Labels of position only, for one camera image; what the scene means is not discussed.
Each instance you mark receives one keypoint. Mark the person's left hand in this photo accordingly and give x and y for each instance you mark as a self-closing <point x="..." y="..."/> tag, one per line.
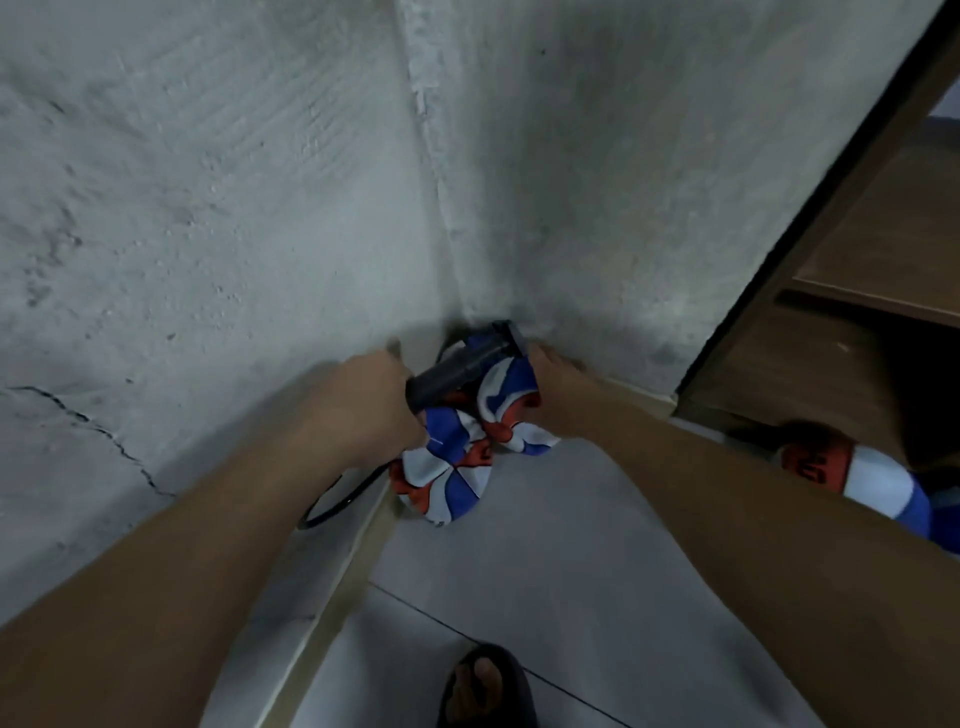
<point x="368" y="413"/>

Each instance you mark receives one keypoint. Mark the person's right hand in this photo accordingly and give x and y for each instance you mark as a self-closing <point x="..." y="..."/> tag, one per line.
<point x="567" y="398"/>

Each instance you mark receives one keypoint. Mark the blue white red basketball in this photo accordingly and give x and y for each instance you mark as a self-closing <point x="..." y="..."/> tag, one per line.
<point x="863" y="477"/>
<point x="513" y="402"/>
<point x="443" y="468"/>

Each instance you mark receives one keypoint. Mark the black hand pump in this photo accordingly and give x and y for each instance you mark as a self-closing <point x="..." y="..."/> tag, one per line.
<point x="458" y="368"/>

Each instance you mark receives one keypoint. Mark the brown wooden cubby shelf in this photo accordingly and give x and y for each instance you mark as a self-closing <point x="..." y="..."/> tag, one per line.
<point x="885" y="270"/>

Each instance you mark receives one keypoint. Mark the person's left forearm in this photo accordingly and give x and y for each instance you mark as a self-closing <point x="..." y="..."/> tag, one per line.
<point x="143" y="600"/>

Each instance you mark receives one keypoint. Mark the person's right forearm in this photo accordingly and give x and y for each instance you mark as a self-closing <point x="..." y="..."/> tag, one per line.
<point x="780" y="555"/>

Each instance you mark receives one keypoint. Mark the person's left foot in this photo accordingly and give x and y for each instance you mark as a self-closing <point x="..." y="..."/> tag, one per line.
<point x="477" y="693"/>

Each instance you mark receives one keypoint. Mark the black sandal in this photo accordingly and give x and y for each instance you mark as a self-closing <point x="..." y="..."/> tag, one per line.
<point x="518" y="693"/>

